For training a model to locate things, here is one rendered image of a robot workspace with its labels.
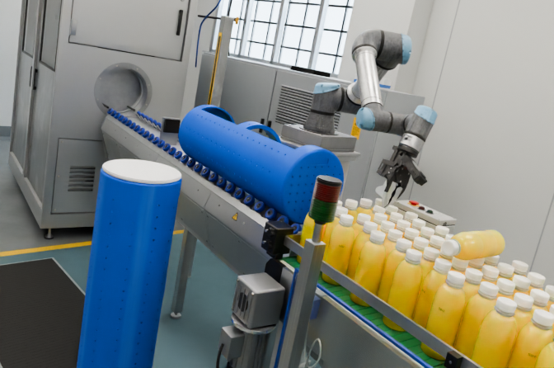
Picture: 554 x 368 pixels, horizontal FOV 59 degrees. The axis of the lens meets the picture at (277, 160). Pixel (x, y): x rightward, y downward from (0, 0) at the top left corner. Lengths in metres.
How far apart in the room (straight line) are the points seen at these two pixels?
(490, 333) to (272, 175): 0.89
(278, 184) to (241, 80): 2.78
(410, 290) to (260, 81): 3.13
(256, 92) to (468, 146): 1.86
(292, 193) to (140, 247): 0.55
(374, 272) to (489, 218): 3.10
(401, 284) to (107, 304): 1.05
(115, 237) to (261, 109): 2.60
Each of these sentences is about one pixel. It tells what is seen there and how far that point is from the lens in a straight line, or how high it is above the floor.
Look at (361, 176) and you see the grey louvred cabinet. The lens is 3.47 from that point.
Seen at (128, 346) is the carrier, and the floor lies 0.41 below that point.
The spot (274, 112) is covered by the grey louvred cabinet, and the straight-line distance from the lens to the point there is 4.06.
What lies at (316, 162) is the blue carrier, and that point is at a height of 1.18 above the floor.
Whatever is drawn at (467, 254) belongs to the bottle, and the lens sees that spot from 1.32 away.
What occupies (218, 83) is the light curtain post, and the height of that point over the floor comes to 1.30.
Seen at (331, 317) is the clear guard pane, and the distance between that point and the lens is 1.34.
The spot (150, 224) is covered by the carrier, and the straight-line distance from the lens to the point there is 1.76.
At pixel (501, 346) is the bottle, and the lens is 1.20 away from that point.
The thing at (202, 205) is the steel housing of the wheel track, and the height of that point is 0.83.
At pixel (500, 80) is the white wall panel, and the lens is 4.42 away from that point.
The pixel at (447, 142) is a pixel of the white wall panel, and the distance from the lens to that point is 4.56.
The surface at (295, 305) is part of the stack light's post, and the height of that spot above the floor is 0.93.
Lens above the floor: 1.51
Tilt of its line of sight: 11 degrees down
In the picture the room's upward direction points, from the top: 11 degrees clockwise
